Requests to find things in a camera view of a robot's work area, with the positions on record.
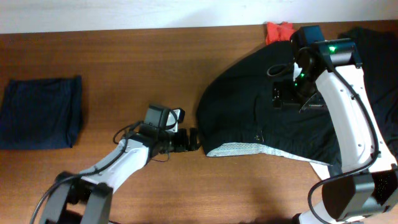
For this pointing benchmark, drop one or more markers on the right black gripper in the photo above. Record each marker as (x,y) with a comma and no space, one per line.
(285,88)

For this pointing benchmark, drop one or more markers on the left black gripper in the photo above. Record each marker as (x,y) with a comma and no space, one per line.
(181,142)

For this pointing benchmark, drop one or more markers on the black shorts white lining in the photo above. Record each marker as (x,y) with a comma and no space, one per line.
(236,110)

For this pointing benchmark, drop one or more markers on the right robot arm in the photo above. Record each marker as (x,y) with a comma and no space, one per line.
(328,75)

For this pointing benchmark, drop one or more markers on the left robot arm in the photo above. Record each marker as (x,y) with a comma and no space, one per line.
(86,197)

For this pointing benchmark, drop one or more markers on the orange red garment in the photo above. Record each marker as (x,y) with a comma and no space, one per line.
(278,32)

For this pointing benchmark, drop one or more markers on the white garment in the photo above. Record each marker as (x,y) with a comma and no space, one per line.
(321,170)

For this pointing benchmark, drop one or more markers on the black garment pile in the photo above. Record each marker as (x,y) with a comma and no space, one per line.
(378,52)

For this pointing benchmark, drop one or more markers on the folded navy blue cloth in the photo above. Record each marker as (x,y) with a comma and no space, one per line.
(41,114)

